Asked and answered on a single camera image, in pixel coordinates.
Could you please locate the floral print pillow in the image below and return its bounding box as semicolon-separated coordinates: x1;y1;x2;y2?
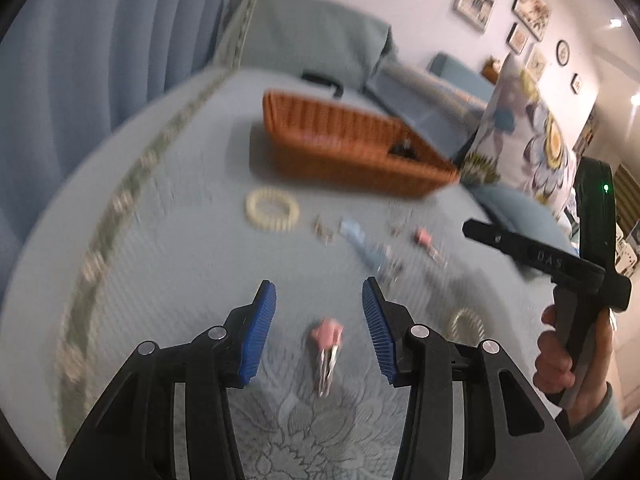
459;52;578;221

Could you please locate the black strap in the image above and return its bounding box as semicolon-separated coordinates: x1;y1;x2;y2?
301;72;345;98

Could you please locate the large floral picture frame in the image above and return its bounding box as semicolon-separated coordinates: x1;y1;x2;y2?
512;0;552;41

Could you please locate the striped blue pillow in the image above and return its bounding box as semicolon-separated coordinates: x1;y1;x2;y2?
365;57;488;161

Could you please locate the brown wicker basket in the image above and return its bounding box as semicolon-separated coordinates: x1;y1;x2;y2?
262;89;460;197

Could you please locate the blue hair clip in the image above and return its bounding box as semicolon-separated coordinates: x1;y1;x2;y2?
340;217;396;273

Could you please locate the pink hair clip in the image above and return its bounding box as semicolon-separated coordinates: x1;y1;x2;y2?
310;317;346;398
414;227;448;266

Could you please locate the sofa armrest with green cover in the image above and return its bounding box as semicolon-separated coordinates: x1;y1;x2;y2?
215;0;396;93

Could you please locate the pale butterfly picture frame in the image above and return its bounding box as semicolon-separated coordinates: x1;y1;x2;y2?
525;47;548;83

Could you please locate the patchwork picture frame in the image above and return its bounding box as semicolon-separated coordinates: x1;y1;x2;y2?
454;0;496;33

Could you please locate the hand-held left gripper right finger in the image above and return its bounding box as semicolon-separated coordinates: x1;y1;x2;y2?
362;276;583;480

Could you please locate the person's right hand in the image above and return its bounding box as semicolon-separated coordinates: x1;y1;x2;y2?
532;305;619;413

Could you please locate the pale green quilted sofa cover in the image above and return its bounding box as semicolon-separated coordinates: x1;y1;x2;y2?
5;67;581;480

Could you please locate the plain teal cushion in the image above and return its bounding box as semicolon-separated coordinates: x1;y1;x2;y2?
467;182;576;281

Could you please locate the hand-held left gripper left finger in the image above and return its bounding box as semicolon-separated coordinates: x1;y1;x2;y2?
56;280;277;480

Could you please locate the small dark picture frame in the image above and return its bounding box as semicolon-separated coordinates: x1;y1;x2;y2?
506;22;530;56

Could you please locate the person's right forearm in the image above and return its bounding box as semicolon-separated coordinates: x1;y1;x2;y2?
565;382;632;480

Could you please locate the blue curtain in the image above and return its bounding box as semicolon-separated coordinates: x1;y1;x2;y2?
0;0;241;311

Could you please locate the white bead bracelet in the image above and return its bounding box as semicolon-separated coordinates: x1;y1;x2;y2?
245;186;302;232

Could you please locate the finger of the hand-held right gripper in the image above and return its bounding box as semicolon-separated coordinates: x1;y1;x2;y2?
462;219;531;263

